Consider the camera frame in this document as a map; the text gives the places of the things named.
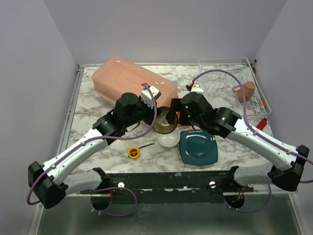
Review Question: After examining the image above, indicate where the red handled tool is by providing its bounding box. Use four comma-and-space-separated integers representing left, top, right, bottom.
256, 118, 268, 130

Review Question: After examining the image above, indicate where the pink grey mug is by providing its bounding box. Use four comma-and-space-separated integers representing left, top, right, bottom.
232, 81, 256, 102

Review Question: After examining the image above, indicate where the brown beige bowl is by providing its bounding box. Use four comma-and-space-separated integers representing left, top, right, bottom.
153, 107, 178, 135

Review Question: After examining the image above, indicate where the white bowl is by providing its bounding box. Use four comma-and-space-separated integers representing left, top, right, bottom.
156, 129, 180, 148

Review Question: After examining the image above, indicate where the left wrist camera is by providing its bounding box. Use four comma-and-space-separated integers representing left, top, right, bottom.
140, 83, 161, 109

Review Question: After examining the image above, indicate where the black mounting rail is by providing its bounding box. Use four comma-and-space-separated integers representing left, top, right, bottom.
80, 170, 242, 204

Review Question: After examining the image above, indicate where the pink translucent storage box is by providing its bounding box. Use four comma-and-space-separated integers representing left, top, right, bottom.
92, 56, 178, 107

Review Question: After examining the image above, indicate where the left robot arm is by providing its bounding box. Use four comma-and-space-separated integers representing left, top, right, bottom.
26, 87, 160, 209

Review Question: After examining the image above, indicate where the white wire dish rack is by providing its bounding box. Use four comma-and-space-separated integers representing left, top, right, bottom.
196, 57, 271, 120

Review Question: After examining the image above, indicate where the teal square plate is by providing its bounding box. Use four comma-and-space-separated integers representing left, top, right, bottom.
179, 130, 218, 166

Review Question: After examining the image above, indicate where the orange bowl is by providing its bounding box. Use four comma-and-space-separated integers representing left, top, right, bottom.
177, 112, 183, 125

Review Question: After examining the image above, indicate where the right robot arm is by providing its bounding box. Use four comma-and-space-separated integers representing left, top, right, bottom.
166, 92, 309, 191

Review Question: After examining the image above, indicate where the yellow tape measure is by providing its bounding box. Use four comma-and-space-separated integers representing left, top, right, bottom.
128, 143, 154, 160

